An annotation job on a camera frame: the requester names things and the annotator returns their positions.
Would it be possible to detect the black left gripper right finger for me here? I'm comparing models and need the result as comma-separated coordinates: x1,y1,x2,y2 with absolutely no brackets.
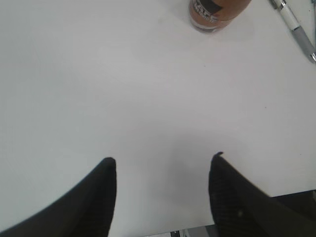
208,152,316,237

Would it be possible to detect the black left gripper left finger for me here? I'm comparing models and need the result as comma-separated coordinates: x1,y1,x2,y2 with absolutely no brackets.
0,158,117,237

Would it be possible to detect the grey grip pen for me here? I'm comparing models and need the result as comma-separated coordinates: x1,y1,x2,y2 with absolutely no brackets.
270,0,316,64

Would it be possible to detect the brown coffee drink bottle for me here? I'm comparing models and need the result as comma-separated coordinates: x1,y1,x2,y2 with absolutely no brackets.
189,0,251,32

